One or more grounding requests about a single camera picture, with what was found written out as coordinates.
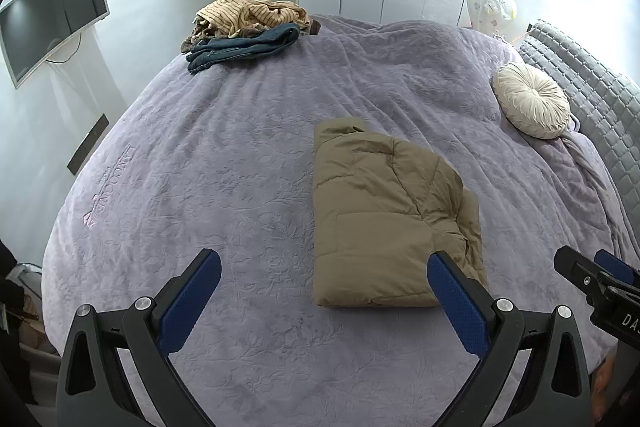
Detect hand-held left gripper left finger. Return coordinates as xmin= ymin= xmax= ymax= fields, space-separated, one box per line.
xmin=55 ymin=248 xmax=222 ymax=427

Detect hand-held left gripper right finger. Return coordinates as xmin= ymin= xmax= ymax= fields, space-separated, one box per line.
xmin=427 ymin=250 xmax=593 ymax=427

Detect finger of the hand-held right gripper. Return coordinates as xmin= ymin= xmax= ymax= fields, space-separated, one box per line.
xmin=595 ymin=249 xmax=640 ymax=283
xmin=553 ymin=245 xmax=640 ymax=308

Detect khaki puffer jacket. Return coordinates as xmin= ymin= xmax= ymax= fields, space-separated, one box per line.
xmin=312 ymin=117 xmax=490 ymax=309

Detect purple fleece blanket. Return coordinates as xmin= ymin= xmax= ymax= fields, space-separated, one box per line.
xmin=42 ymin=13 xmax=628 ymax=427

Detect grey quilted headboard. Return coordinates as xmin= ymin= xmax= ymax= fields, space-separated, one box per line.
xmin=517 ymin=21 xmax=640 ymax=233

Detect round cream pleated pillow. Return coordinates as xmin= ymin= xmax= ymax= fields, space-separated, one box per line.
xmin=492 ymin=62 xmax=572 ymax=140

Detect person's dark clothing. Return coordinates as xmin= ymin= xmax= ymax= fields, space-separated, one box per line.
xmin=0 ymin=239 xmax=40 ymax=408

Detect blue jeans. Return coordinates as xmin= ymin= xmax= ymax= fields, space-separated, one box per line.
xmin=186 ymin=23 xmax=301 ymax=74

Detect tan striped cloth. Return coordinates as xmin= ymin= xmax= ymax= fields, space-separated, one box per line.
xmin=181 ymin=0 xmax=321 ymax=52

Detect black wall panel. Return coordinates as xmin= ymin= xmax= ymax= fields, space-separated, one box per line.
xmin=66 ymin=113 xmax=110 ymax=176

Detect black television cable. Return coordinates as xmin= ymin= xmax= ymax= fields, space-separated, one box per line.
xmin=47 ymin=32 xmax=83 ymax=64

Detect wall-mounted television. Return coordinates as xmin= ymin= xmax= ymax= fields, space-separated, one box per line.
xmin=0 ymin=0 xmax=111 ymax=90

